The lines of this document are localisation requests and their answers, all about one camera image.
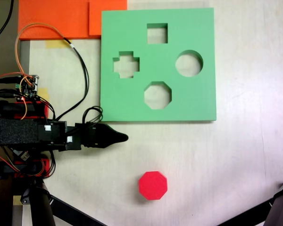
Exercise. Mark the small circuit board with connectors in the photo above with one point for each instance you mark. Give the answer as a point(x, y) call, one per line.
point(28, 90)

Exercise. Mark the yellow tape piece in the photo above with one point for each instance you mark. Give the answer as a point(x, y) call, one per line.
point(54, 44)
point(45, 93)

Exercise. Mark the red octagonal pillar block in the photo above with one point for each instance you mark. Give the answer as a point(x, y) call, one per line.
point(153, 184)

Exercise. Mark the black tripod leg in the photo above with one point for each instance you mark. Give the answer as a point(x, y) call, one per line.
point(41, 212)
point(70, 213)
point(281, 209)
point(250, 214)

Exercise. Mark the red and black base clamp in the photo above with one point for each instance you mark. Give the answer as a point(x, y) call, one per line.
point(46, 164)
point(46, 110)

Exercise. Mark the black circuit board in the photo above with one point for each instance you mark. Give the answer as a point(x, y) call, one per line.
point(23, 155)

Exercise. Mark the orange flat block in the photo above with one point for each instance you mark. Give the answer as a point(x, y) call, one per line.
point(52, 18)

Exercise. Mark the green shape-hole board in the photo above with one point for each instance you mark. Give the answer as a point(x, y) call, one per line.
point(122, 30)

